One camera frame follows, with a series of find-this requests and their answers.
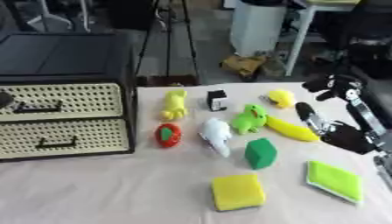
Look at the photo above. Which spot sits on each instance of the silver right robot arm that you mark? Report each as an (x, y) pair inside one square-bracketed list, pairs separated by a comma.
[(384, 163)]

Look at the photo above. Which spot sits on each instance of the black tripod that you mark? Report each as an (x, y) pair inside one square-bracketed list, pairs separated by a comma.
[(168, 40)]

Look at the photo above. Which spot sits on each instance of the yellow sponge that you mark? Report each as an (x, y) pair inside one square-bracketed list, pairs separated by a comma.
[(238, 192)]

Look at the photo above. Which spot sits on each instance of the white bin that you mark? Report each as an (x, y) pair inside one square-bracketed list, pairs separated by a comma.
[(256, 26)]

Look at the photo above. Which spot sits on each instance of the green block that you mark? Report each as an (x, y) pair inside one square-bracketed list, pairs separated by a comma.
[(260, 153)]

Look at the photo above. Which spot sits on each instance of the pale pierced drawer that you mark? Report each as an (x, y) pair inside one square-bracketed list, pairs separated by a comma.
[(61, 101), (64, 138)]

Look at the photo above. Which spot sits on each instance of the tan bag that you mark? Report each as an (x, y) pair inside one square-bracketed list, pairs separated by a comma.
[(245, 66)]

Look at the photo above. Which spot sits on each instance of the white soft toy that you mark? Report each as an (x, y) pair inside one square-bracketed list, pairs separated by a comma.
[(216, 135)]

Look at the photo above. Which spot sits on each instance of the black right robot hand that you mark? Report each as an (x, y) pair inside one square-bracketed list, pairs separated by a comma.
[(346, 137)]

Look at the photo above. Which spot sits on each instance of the yellow soft toy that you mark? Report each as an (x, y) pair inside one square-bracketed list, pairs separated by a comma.
[(174, 105)]

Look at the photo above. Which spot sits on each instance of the black cabinet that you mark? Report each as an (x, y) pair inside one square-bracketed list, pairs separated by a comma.
[(66, 96)]

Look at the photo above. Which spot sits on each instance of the black and white block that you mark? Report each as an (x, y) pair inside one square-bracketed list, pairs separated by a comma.
[(216, 100)]

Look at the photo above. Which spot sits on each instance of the white table frame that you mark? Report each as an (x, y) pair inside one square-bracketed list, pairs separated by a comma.
[(306, 32)]

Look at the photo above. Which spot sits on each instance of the lime green sponge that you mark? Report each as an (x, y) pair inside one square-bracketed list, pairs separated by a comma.
[(335, 180)]

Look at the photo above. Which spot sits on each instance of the red toy tomato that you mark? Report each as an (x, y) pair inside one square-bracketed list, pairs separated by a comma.
[(168, 135)]

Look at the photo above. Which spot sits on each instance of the yellow toy banana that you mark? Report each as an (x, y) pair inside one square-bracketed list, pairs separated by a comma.
[(290, 129)]

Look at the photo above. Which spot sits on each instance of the green frog soft toy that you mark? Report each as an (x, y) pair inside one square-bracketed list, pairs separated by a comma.
[(250, 119)]

